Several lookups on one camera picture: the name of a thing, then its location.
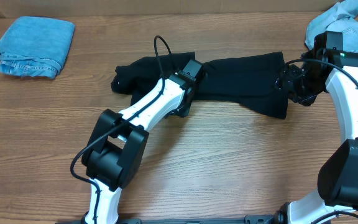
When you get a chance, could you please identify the folded blue jeans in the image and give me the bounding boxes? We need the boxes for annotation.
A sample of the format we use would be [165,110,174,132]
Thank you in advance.
[0,16,75,79]

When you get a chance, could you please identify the black t-shirt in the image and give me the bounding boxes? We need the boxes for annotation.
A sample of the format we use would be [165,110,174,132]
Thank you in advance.
[111,52,288,119]

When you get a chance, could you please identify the light blue denim jeans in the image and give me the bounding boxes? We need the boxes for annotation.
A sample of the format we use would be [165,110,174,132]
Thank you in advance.
[305,0,358,53]

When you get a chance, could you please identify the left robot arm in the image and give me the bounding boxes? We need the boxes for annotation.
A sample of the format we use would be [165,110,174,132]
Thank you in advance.
[80,60,204,223]

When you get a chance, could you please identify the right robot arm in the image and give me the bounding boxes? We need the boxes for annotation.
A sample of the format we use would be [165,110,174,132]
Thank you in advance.
[271,31,358,223]

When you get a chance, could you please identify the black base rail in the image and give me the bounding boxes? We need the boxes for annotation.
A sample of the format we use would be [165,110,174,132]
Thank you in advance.
[54,214,331,224]

